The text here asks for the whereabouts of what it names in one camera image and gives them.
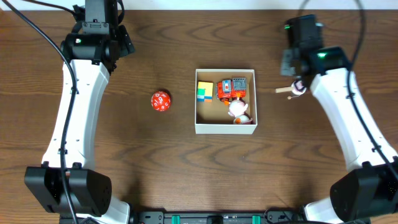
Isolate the white cardboard box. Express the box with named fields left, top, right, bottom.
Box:
left=195, top=69, right=257, bottom=134

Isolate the red toy fire truck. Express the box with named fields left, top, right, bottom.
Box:
left=215, top=77, right=247, bottom=102

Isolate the colourful puzzle cube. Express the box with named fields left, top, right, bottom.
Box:
left=197, top=82, right=214, bottom=103

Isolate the pink white pig toy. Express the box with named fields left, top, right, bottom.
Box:
left=224, top=93, right=252, bottom=124

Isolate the red many-sided die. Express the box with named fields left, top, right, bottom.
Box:
left=150, top=91, right=171, bottom=111

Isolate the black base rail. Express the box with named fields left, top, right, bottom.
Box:
left=130, top=209, right=305, bottom=224

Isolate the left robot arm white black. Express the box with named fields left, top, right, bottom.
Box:
left=24, top=0, right=136, bottom=223

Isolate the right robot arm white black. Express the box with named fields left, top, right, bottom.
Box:
left=281, top=14, right=397, bottom=223

